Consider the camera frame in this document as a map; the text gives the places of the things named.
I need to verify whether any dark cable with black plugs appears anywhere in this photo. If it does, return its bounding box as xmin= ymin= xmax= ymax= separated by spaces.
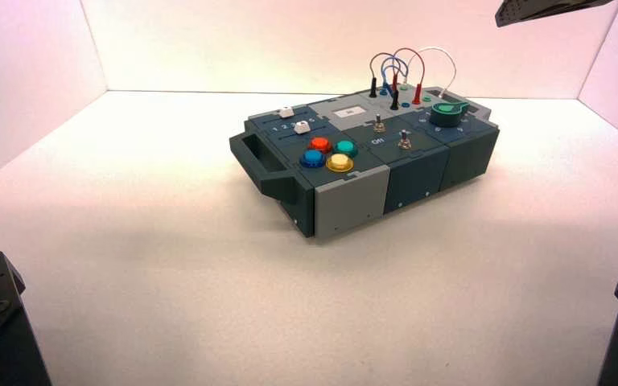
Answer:
xmin=369 ymin=51 xmax=400 ymax=111

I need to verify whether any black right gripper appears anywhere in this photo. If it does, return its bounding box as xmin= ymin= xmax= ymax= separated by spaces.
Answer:
xmin=495 ymin=0 xmax=616 ymax=28

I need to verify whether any dark teal grey control box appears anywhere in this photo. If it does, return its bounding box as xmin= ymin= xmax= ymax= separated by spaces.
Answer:
xmin=229 ymin=84 xmax=501 ymax=239

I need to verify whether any green rotary knob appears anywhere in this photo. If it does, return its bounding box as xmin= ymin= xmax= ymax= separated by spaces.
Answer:
xmin=428 ymin=101 xmax=470 ymax=128

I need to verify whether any white jumper cable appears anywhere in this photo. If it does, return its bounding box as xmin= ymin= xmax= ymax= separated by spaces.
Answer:
xmin=418 ymin=47 xmax=458 ymax=100

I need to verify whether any blue round push button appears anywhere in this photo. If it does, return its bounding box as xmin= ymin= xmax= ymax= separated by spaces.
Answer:
xmin=299 ymin=150 xmax=327 ymax=170

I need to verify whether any blue jumper cable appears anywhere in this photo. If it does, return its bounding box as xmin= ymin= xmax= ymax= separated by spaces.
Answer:
xmin=381 ymin=55 xmax=410 ymax=97

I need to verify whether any yellow round push button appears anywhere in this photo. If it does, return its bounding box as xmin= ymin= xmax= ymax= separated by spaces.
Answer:
xmin=326 ymin=153 xmax=355 ymax=174

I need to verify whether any red jumper cable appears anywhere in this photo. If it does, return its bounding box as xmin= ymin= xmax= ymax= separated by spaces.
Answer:
xmin=391 ymin=47 xmax=426 ymax=105

